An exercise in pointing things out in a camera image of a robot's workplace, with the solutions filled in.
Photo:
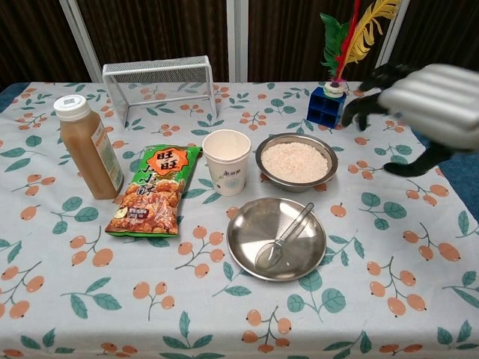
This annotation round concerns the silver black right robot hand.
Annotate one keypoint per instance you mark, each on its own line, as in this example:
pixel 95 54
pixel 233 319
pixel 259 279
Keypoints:
pixel 434 101

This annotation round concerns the metal bowl of rice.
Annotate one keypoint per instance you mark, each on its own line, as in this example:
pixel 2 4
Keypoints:
pixel 295 162

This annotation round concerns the white paper cup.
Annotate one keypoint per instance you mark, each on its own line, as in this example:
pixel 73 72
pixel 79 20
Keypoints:
pixel 227 168

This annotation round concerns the colourful feather shuttlecock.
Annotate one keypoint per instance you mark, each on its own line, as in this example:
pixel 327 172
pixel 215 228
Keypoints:
pixel 344 48

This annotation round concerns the blue cube holder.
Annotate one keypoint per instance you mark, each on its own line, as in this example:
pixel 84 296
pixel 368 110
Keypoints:
pixel 325 108

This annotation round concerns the round metal plate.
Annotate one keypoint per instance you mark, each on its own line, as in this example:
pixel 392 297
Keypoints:
pixel 262 232

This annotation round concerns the floral printed tablecloth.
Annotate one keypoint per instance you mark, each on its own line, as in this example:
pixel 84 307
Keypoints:
pixel 239 299

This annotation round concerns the green snack bag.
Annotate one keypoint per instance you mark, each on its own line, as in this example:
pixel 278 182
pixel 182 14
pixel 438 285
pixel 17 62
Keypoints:
pixel 153 198

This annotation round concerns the brown juice bottle white cap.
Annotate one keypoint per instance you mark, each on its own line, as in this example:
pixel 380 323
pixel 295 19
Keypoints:
pixel 91 149

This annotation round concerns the white partition frame post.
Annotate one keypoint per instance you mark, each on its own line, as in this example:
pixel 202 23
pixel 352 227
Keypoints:
pixel 237 37
pixel 78 37
pixel 393 33

